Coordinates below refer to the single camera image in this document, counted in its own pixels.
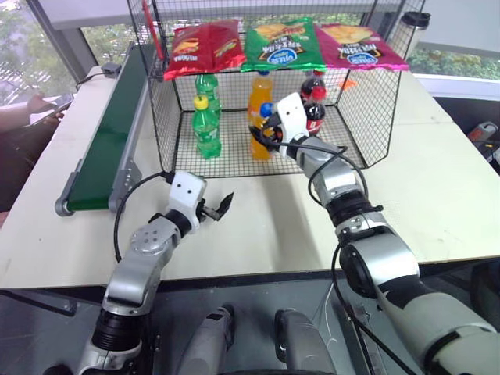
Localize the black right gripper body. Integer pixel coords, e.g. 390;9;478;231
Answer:
259;112;290;158

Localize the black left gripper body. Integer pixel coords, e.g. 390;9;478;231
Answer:
196;198;220;224

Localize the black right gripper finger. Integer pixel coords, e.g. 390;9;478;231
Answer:
248;124;274;149

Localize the orange soda bottle blue cap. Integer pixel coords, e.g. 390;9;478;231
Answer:
248;70;275;118
247;102;277;162

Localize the black smartphone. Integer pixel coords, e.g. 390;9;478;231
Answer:
30;92;75;127

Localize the green conveyor belt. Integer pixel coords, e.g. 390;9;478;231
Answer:
54;42;159;218

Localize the red strip on rack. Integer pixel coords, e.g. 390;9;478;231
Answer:
141;0;166;60

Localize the bystander hand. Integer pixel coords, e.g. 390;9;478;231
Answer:
26;95;66;127

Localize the cola bottle red cap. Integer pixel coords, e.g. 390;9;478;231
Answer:
301;86;327;138
299;69;327;103

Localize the green soda bottle yellow cap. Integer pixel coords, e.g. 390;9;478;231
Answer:
191;95;223;159
194;73;223;115

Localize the green chips bag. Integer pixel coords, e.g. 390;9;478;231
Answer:
239;16;327;74

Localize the red chips bag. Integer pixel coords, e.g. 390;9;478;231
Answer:
162;18;248;82

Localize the pink chips bag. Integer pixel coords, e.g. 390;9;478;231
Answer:
314;23;410;73

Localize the dark rounded grey robot leg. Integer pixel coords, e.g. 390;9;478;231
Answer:
180;303;236;375
273;308;338;375

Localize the black power adapter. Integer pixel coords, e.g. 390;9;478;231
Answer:
101;61;123;80

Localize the bystander dark clothed body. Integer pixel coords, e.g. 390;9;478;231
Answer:
0;104;60;226

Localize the grey red power tool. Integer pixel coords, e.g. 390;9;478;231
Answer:
466;120;500;167

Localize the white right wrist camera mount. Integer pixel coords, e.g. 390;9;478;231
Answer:
272;92;312;152

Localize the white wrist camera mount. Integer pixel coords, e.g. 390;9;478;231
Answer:
169;171;208;232
272;92;312;152

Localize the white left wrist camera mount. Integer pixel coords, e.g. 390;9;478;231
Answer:
169;171;208;232

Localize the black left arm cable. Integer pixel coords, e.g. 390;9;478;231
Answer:
113;171;175;264

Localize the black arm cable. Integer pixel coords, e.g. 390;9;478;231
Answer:
113;171;175;264
263;123;386;375

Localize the black wire rack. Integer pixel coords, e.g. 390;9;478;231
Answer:
126;0;427;180

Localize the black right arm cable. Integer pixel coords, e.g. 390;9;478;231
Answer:
263;123;386;375

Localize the thin white cable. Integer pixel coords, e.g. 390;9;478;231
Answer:
319;281;340;352

